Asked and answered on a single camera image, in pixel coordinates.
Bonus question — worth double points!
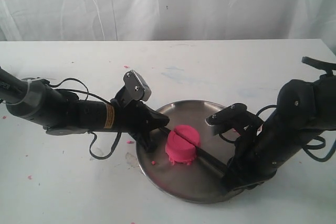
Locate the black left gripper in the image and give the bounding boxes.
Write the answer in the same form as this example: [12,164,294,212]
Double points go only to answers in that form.
[111,86,170,153]

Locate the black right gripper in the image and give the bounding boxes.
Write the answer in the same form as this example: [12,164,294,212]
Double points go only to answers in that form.
[221,112,277,191]

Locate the pink clay lump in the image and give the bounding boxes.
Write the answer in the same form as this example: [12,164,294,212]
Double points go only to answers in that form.
[165,125,201,165]

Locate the black knife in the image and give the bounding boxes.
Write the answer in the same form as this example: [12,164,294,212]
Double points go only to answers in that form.
[159,127,227,175]

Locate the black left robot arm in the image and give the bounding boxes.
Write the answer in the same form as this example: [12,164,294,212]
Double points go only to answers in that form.
[1,70,170,160]

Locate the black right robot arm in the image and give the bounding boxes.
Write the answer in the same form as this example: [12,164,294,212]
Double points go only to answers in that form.
[222,57,335,191]

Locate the round steel plate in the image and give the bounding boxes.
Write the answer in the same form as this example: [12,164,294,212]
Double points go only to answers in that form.
[136,100,242,204]

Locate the white backdrop curtain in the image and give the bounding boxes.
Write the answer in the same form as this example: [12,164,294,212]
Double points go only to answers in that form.
[1,0,335,46]

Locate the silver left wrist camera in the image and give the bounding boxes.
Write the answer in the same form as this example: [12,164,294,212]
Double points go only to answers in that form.
[123,70,152,103]

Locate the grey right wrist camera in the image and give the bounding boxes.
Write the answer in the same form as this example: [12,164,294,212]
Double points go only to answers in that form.
[205,103,249,135]

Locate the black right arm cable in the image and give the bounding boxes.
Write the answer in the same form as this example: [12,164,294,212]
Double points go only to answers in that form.
[219,104,334,163]

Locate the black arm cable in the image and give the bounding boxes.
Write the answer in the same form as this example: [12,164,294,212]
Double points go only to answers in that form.
[39,77,123,161]
[219,104,334,163]

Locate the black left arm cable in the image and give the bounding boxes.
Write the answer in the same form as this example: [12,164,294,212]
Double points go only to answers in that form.
[39,77,123,161]

